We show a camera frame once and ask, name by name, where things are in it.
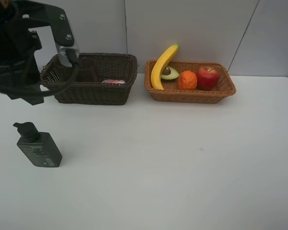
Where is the yellow banana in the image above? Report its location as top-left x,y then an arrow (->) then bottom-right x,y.
151,44 -> 179,90

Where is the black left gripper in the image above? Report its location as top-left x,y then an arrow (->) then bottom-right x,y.
0,24 -> 44,105

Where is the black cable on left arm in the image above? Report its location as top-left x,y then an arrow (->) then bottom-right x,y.
0,49 -> 81,98

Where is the dark green pump bottle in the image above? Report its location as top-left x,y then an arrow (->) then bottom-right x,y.
13,122 -> 62,168

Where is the dark brown wicker basket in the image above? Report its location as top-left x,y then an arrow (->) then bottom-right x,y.
55,53 -> 138,105

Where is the light orange wicker basket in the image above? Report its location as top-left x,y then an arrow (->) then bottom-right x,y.
144,60 -> 236,104

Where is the purple translucent plastic cup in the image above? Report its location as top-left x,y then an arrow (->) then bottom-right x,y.
76,57 -> 98,82

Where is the pink detergent bottle white cap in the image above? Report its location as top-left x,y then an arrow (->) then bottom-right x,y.
102,79 -> 125,85

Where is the orange tangerine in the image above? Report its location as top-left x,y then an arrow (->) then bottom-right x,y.
178,70 -> 197,90

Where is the brown translucent plastic cup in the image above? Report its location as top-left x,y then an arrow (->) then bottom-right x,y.
54,57 -> 74,82

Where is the halved avocado with pit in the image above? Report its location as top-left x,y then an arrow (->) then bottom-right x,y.
161,66 -> 180,81

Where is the red apple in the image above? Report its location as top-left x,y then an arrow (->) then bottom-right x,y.
197,66 -> 220,91

